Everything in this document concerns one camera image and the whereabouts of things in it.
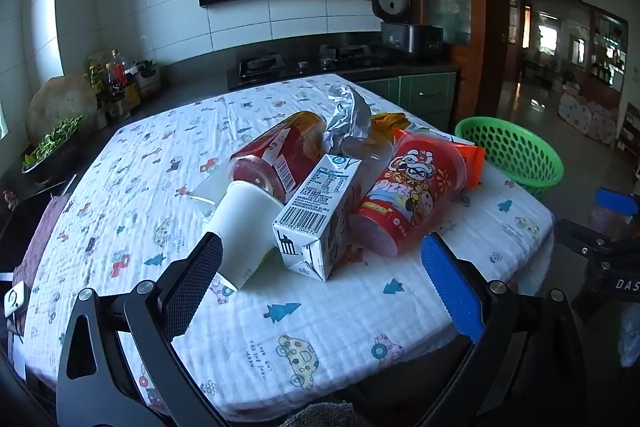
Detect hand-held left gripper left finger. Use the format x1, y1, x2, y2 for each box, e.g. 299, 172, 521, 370
56, 232, 226, 427

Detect pink printed mat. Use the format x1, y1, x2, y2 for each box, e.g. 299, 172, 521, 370
557, 92, 621, 142

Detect orange snack packet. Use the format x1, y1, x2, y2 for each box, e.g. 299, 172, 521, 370
392, 128, 487, 191

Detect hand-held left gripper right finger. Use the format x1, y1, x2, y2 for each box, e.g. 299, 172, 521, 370
420, 232, 588, 427

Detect bowl of green vegetables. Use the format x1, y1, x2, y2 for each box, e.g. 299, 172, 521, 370
21, 114, 86, 185

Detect silver foil bag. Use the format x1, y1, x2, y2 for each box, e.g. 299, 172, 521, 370
320, 86, 375, 152

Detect white power adapter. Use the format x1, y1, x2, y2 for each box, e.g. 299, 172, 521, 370
4, 284, 28, 318

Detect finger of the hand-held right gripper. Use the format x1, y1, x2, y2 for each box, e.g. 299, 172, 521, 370
552, 218, 621, 260
594, 188, 640, 217

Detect round wooden cutting board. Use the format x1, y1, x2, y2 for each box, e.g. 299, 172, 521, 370
26, 74, 98, 142

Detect grey knit cloth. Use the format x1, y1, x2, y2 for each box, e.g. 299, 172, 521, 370
280, 399, 363, 427

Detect white utensil pot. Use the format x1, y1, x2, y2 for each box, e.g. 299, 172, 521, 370
135, 59, 163, 100

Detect rice cooker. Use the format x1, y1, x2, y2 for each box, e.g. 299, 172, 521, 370
371, 0, 446, 60

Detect green cabinet doors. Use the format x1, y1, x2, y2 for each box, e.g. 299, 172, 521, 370
360, 72, 458, 128

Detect yellow snack packet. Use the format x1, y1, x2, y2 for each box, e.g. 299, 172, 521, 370
372, 111, 426, 132

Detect group of condiment bottles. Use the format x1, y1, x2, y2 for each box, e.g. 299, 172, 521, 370
85, 49, 141, 122

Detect black gas stove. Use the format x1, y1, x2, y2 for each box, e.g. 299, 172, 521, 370
227, 42, 401, 90

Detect red printed snack cup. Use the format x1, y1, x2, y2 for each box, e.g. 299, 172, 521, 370
350, 129, 468, 256

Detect green plastic basket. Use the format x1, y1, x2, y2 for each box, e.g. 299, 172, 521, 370
454, 117, 565, 200

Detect printed white tablecloth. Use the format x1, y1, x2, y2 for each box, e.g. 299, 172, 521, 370
22, 74, 556, 423

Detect white paper cup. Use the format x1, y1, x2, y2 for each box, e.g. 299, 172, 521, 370
207, 181, 286, 292

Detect white milk carton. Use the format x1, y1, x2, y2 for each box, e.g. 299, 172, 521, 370
272, 154, 363, 283

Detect red label plastic bottle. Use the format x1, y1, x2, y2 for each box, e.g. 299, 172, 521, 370
229, 111, 328, 202

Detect wooden glass cabinet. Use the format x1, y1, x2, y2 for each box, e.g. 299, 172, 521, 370
392, 0, 511, 118

